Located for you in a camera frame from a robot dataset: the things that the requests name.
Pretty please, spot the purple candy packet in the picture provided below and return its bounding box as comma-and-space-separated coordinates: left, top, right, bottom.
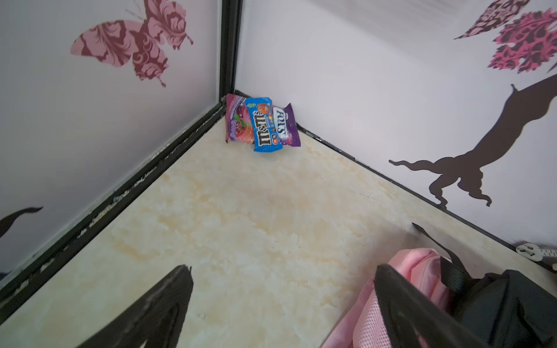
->
272, 104, 301, 147

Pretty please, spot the pink candy packet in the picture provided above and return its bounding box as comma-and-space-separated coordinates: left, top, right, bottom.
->
225, 94, 254, 144

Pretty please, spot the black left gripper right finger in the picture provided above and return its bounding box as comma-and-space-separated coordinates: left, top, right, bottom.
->
375, 264, 487, 347

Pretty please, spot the black backpack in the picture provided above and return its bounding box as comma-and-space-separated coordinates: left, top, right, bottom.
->
439, 244, 556, 347

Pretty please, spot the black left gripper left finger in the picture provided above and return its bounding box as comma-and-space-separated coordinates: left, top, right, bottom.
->
80, 265, 194, 348

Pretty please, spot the white power cord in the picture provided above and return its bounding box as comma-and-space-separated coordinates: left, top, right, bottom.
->
515, 242, 557, 271

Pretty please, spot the pink backpack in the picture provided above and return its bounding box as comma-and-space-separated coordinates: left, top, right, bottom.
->
321, 248, 455, 348

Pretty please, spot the blue M&M's packet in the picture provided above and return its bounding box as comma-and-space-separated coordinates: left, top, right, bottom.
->
245, 98, 283, 153

